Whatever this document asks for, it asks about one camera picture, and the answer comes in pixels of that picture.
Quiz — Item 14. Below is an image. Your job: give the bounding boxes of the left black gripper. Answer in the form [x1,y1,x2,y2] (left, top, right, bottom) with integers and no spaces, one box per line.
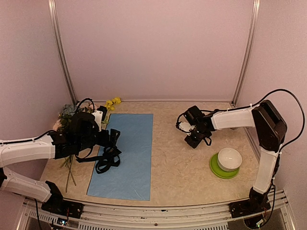
[77,128,120,152]

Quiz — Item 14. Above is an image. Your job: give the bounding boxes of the black ribbon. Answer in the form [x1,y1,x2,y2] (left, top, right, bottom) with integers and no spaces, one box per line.
[76,145,122,174]

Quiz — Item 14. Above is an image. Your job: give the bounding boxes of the blue wrapping paper sheet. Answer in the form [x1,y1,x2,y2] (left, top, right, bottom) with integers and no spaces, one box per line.
[87,114,153,201]

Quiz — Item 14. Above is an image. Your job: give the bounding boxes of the blue fake rose bunch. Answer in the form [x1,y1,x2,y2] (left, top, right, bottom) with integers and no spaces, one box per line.
[57,104,84,130]

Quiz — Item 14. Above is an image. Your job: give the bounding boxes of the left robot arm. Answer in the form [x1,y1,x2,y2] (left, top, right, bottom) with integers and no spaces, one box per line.
[0,111,121,219]

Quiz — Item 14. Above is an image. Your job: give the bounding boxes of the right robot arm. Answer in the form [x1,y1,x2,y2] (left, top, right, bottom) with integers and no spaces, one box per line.
[176,100,287,218]

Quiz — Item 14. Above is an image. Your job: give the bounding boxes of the yellow fake flower stem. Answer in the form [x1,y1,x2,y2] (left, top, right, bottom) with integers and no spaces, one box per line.
[101,97,121,125]

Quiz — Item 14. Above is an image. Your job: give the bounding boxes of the pink fake rose bunch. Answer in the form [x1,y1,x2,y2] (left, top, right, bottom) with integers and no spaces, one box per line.
[53,102,96,192]

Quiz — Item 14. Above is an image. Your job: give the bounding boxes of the green plate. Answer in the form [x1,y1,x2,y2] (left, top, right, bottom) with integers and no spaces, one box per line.
[209,153,239,179]

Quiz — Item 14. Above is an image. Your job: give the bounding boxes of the white ceramic bowl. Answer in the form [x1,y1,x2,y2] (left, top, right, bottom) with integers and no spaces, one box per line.
[217,148,243,172]

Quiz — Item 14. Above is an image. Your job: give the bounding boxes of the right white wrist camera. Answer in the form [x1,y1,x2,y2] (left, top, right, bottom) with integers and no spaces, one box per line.
[176,121,194,133]

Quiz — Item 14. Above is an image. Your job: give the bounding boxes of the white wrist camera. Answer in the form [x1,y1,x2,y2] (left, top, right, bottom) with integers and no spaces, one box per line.
[176,121,194,133]
[92,106,107,131]

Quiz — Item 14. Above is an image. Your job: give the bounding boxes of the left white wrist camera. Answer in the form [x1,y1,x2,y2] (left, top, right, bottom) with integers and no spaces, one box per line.
[92,106,107,131]

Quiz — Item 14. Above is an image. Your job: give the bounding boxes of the front aluminium rail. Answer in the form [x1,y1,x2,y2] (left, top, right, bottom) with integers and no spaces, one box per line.
[17,190,295,230]

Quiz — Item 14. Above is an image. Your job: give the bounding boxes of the right aluminium frame post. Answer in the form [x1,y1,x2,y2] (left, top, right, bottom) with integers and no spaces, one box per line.
[231,0,261,106]

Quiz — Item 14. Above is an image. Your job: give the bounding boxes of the aluminium frame post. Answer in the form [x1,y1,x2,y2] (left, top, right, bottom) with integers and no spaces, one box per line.
[231,0,261,106]
[48,0,78,105]

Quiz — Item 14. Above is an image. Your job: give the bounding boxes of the left aluminium frame post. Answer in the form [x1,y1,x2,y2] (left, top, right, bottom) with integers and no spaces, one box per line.
[48,0,78,105]

